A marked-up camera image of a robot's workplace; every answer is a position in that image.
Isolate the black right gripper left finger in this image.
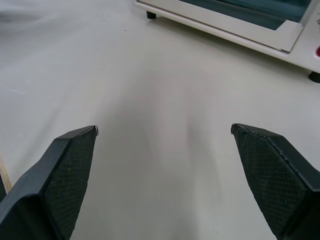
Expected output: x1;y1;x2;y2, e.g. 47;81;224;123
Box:
0;125;99;240

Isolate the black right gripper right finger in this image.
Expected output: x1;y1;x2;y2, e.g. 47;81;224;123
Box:
230;122;320;240

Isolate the white toaster oven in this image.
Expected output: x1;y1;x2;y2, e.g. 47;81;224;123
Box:
132;0;320;83

